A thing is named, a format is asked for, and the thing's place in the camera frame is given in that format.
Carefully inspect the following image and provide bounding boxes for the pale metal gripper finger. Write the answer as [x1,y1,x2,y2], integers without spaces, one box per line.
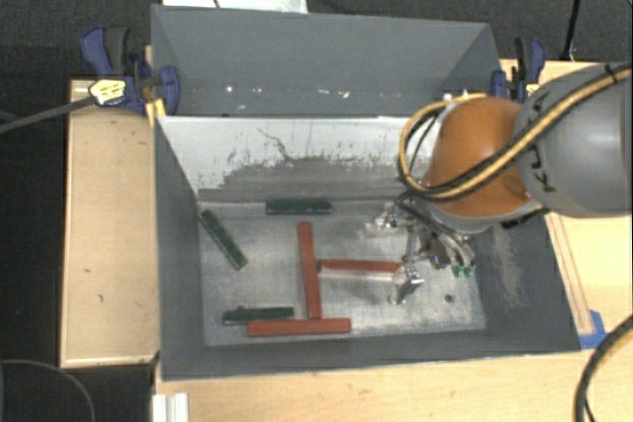
[366,206,413,239]
[392,263,427,306]

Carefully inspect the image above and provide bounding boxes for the dark green flat block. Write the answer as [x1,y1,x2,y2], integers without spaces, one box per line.
[221,304,297,327]
[264,197,333,217]
[198,209,249,271]

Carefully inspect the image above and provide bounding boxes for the pale wood board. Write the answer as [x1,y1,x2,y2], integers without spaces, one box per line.
[58,78,162,370]

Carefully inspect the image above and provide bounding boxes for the grey metal bin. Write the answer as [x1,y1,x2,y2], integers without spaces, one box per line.
[149,3,583,382]

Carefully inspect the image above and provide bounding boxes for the red-brown flat block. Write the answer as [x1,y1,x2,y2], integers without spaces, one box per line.
[316,258,405,275]
[246,317,353,339]
[296,220,324,321]

